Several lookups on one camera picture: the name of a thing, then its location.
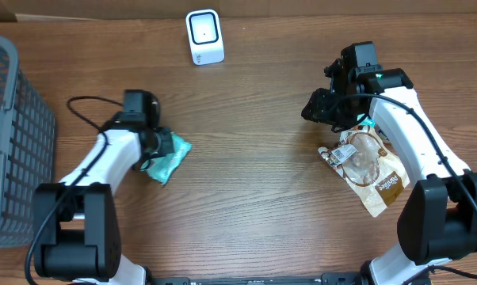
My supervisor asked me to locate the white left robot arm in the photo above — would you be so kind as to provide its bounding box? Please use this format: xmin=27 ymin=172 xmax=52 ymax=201
xmin=24 ymin=89 xmax=174 ymax=284

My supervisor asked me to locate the teal snack packet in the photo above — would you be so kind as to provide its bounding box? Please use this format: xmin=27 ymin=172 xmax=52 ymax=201
xmin=140 ymin=132 xmax=192 ymax=185

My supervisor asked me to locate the dark grey plastic basket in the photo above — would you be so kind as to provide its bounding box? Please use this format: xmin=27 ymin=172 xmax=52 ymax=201
xmin=0 ymin=36 xmax=56 ymax=249

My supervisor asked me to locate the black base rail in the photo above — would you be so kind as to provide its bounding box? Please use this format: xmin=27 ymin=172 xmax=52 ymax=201
xmin=147 ymin=272 xmax=372 ymax=285

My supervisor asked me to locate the brown Pantree snack bag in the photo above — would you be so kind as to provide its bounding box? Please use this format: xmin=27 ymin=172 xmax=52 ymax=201
xmin=318 ymin=125 xmax=410 ymax=217

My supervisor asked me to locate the white barcode scanner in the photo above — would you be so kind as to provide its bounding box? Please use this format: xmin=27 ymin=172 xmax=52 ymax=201
xmin=185 ymin=9 xmax=225 ymax=66

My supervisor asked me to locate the teal tissue pack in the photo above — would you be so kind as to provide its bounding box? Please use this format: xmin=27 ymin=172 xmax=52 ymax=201
xmin=360 ymin=114 xmax=390 ymax=143

